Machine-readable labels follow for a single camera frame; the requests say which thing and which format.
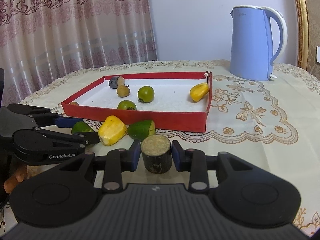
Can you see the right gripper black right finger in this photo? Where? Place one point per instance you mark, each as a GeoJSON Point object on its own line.
{"type": "Point", "coordinates": [241, 191]}

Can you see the gold mirror frame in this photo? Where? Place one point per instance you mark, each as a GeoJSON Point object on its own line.
{"type": "Point", "coordinates": [303, 33]}

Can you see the green jujube front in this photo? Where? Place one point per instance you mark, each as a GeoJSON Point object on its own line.
{"type": "Point", "coordinates": [127, 105]}

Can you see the red shallow cardboard tray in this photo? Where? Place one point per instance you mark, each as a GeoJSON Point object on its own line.
{"type": "Point", "coordinates": [172, 107]}

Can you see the green jujube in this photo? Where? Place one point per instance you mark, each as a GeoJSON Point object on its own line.
{"type": "Point", "coordinates": [146, 94]}
{"type": "Point", "coordinates": [127, 105]}

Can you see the cream gold embroidered tablecloth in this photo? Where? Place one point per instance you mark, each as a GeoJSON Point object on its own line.
{"type": "Point", "coordinates": [273, 125]}

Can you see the yellow fruit piece in tray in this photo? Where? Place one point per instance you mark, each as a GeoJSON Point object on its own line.
{"type": "Point", "coordinates": [199, 91]}

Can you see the operator hand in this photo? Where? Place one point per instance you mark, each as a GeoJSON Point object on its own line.
{"type": "Point", "coordinates": [16, 178]}

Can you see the pink patterned curtain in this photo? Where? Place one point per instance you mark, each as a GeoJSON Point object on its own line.
{"type": "Point", "coordinates": [43, 40]}

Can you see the green jujube back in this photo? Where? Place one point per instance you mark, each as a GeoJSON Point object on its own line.
{"type": "Point", "coordinates": [146, 94]}

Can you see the black sugarcane piece in tray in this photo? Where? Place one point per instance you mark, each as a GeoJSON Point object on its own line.
{"type": "Point", "coordinates": [116, 81]}

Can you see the brown longan with stem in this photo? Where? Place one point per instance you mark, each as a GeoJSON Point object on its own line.
{"type": "Point", "coordinates": [123, 91]}

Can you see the green cucumber half on table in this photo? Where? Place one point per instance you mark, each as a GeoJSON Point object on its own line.
{"type": "Point", "coordinates": [141, 130]}

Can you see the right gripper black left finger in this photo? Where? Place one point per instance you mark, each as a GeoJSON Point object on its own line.
{"type": "Point", "coordinates": [71, 190]}

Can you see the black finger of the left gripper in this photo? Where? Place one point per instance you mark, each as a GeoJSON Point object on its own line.
{"type": "Point", "coordinates": [44, 147]}
{"type": "Point", "coordinates": [42, 116]}

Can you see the light blue electric kettle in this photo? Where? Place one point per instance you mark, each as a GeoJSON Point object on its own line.
{"type": "Point", "coordinates": [252, 54]}

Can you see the yellow starfruit piece on table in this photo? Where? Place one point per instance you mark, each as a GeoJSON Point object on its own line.
{"type": "Point", "coordinates": [111, 131]}

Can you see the brown longan at tray edge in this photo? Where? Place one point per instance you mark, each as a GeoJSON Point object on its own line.
{"type": "Point", "coordinates": [74, 103]}

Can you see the white wall switch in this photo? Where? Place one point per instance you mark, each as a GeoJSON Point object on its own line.
{"type": "Point", "coordinates": [318, 54]}

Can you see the green cucumber piece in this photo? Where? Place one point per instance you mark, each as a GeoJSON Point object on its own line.
{"type": "Point", "coordinates": [81, 127]}

